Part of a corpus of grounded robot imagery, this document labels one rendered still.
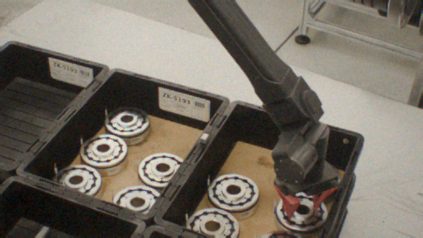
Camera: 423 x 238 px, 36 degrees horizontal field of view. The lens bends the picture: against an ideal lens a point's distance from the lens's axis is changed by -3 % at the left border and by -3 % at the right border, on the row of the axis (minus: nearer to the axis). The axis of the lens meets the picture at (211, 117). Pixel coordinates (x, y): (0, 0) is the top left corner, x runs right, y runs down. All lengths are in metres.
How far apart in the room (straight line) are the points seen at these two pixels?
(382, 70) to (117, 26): 1.57
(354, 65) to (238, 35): 2.28
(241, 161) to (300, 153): 0.35
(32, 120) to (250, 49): 0.68
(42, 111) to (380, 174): 0.83
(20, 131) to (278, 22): 2.25
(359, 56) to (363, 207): 1.90
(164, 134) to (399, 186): 0.58
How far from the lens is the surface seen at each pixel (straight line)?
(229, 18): 1.09
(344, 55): 3.41
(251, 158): 1.48
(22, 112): 1.65
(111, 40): 2.12
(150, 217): 1.21
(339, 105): 1.88
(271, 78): 1.13
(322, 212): 1.34
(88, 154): 1.45
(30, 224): 1.37
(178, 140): 1.52
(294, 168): 1.13
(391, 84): 3.26
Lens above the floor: 1.81
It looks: 38 degrees down
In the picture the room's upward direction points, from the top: 2 degrees clockwise
